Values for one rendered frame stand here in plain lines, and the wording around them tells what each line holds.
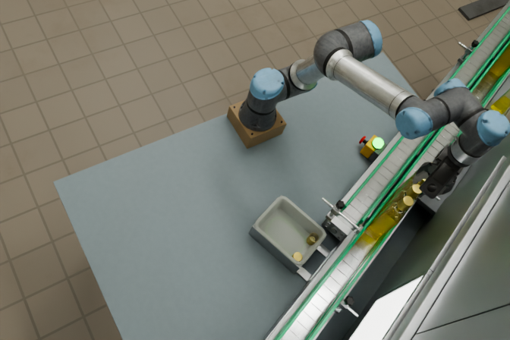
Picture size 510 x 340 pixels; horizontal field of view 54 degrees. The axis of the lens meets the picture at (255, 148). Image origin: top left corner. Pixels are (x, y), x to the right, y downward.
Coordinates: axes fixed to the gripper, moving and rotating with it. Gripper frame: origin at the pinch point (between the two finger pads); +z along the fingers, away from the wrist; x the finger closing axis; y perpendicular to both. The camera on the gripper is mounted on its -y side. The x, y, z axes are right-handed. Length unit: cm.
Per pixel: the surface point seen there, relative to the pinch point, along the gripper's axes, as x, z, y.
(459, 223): -12.0, -6.7, -6.6
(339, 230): 9.5, 37.7, -8.3
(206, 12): 159, 125, 101
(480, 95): -3, 37, 88
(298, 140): 44, 50, 19
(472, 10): 26, 123, 255
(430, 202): -10.8, 37.3, 25.5
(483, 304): -14, -39, -42
